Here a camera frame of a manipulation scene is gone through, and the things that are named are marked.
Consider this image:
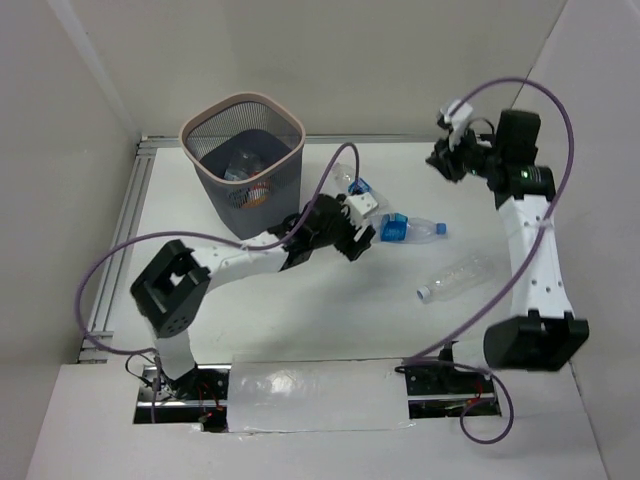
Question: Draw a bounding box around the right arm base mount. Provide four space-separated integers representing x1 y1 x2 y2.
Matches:
395 341 501 420

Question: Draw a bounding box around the clear bottle white cap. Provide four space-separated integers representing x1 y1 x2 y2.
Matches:
416 254 495 304

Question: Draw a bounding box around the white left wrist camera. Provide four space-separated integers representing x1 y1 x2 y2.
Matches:
344 192 379 226

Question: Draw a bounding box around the aluminium frame rail left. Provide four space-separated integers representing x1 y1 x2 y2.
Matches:
73 139 157 364

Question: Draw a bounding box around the blue label bottle blue cap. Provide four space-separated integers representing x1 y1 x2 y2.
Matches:
370 212 448 244

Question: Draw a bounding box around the green label water bottle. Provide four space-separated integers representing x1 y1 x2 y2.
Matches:
224 149 265 182

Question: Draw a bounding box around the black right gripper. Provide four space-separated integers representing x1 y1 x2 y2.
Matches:
424 124 503 183

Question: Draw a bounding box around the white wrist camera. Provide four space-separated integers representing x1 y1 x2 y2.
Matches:
344 192 379 226
437 99 474 151

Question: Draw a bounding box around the small orange juice bottle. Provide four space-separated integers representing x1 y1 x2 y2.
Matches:
241 185 270 208

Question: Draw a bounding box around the red label water bottle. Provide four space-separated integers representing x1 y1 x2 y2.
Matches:
245 177 271 208

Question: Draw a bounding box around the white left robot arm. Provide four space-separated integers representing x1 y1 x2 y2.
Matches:
130 193 378 399

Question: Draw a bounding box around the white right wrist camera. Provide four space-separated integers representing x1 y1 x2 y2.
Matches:
437 99 474 151

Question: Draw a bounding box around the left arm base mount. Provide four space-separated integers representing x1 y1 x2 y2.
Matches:
124 355 231 433

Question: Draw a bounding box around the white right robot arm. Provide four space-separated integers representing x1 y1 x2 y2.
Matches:
426 100 590 372

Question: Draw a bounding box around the grey mesh waste bin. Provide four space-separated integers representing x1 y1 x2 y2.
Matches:
179 92 306 239

